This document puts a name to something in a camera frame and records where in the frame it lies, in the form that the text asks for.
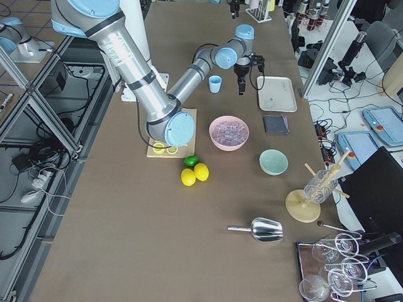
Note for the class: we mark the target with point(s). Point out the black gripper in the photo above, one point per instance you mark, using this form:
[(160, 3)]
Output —
[(241, 70)]

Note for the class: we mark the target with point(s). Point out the white wire cup rack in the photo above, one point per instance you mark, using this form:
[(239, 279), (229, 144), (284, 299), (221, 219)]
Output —
[(259, 10)]

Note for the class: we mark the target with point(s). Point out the green lime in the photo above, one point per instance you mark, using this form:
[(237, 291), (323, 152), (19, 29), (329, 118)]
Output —
[(191, 161)]

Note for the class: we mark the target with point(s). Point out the grey folded cloth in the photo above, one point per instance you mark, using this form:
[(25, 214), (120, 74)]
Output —
[(276, 124)]

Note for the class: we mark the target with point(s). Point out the beige rabbit tray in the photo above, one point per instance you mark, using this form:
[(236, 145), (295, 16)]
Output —
[(276, 94)]

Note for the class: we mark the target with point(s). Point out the bamboo cutting board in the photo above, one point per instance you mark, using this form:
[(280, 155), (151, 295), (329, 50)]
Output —
[(184, 151)]

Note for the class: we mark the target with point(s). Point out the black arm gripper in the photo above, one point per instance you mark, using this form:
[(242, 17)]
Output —
[(233, 5)]

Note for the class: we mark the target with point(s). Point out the light blue plastic cup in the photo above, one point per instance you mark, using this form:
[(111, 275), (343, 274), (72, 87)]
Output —
[(215, 82)]

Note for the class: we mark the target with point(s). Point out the pink bowl of ice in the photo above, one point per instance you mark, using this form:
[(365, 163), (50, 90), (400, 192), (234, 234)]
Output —
[(228, 133)]

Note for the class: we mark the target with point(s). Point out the lemon slice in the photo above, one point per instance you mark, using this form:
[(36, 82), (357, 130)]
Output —
[(158, 148), (172, 150)]

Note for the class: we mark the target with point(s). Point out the clear textured glass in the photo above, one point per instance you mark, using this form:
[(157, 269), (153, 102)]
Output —
[(315, 192)]

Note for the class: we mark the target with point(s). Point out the wooden cup tree stand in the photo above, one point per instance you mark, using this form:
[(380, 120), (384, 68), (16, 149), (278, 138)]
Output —
[(299, 207)]

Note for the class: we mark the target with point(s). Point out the white camera post base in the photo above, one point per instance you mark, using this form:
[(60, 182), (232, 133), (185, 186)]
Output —
[(134, 23)]

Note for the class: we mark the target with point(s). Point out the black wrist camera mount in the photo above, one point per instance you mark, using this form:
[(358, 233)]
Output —
[(258, 61)]

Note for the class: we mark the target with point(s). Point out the blue teach pendant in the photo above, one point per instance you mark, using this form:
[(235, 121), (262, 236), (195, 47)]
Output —
[(361, 145), (386, 122)]

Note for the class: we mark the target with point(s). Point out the yellow lemon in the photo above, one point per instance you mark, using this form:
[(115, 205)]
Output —
[(201, 171), (188, 177)]

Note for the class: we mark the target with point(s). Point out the green ceramic bowl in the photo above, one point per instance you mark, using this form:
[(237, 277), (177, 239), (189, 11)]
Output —
[(273, 162)]

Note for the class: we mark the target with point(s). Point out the wine glass rack tray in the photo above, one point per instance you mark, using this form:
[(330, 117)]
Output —
[(333, 269)]

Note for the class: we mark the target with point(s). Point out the aluminium frame post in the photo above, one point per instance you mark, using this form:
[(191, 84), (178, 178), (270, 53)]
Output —
[(334, 31)]

